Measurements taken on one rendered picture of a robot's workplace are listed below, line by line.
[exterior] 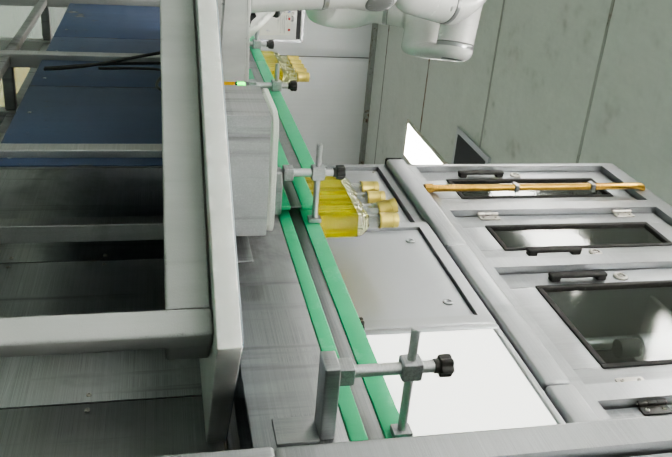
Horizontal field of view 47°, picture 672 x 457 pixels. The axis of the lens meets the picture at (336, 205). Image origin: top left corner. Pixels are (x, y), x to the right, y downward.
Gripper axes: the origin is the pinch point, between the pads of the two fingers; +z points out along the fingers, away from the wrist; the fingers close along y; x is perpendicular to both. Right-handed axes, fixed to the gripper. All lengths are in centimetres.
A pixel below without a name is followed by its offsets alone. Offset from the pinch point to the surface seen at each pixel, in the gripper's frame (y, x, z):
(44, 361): 30, 22, 74
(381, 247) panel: 1, 60, 8
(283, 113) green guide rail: -4.5, 20.7, 0.2
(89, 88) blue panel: -21.1, -19.0, 26.8
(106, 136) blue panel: 9.3, -2.4, 35.0
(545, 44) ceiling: -203, 90, -183
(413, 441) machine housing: 109, 55, 44
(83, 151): 20.7, -1.5, 41.2
